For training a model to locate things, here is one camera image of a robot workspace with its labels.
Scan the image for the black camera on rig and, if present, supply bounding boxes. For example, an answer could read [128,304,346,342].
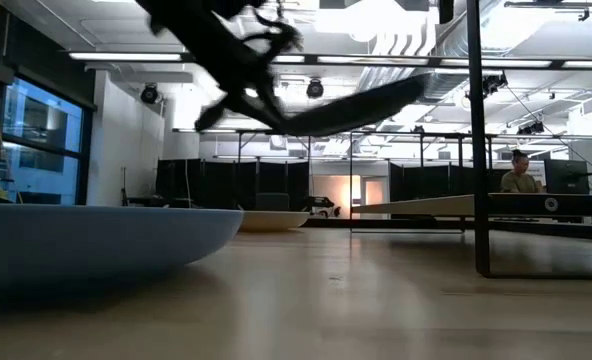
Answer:
[481,71,509,100]

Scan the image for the person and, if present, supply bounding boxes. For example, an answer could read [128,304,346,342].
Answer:
[499,148,546,195]

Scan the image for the wooden shelf with black frame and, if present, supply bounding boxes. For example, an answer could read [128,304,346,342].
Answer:
[349,0,592,280]

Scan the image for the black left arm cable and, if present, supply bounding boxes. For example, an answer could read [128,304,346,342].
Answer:
[243,7,303,66]

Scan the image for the black plate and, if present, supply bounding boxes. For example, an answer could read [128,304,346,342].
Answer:
[275,72,433,138]

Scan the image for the grey chair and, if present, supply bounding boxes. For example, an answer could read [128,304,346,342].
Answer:
[254,192,292,212]

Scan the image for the black round ceiling spotlight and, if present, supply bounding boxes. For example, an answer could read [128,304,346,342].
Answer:
[139,83,160,106]
[305,78,325,100]

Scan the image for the dark computer monitor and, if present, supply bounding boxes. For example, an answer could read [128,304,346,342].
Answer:
[544,158,591,196]

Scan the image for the large window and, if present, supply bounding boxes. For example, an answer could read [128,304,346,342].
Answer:
[0,74,96,206]

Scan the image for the blue plate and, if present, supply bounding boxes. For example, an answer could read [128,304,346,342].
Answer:
[0,202,245,297]

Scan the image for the black overhead camera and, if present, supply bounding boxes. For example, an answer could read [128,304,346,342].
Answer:
[438,0,456,25]

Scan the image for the silver ceiling duct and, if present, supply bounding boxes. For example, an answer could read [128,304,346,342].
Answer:
[415,19,477,106]

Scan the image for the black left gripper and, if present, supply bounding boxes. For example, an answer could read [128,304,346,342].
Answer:
[194,33,291,138]

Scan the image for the long ceiling strip light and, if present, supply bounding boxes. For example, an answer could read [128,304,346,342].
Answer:
[68,51,183,62]

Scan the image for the black partition panels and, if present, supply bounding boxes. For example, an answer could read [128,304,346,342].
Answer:
[155,158,311,210]
[389,162,512,197]

